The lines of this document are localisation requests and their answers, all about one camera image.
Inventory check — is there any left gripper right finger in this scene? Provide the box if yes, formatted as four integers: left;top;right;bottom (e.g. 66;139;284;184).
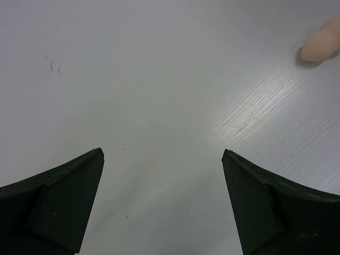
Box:
222;150;339;254

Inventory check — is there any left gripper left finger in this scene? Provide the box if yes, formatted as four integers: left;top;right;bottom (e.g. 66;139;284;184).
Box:
1;148;104;254

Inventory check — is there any beige makeup sponge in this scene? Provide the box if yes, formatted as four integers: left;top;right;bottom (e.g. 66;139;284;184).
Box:
301;17;339;62

